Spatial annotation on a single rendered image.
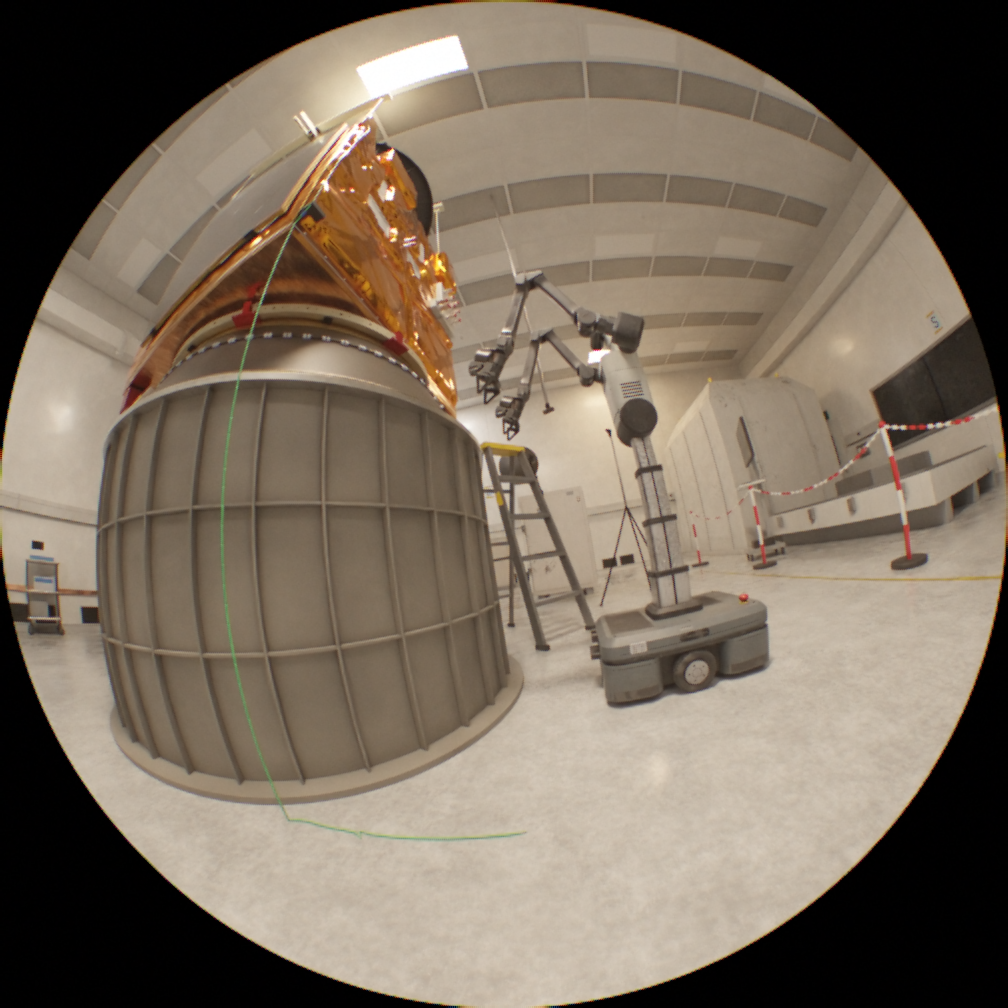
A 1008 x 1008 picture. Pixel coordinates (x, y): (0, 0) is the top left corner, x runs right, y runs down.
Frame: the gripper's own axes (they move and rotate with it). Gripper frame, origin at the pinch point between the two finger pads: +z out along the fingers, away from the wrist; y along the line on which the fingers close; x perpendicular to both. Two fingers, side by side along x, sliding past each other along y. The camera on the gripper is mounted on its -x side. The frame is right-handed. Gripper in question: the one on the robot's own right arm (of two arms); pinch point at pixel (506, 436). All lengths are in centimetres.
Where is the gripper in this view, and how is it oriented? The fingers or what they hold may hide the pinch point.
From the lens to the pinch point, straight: 173.2
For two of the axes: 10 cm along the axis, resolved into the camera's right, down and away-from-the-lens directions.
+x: 9.1, 3.3, -2.6
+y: -2.2, -1.5, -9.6
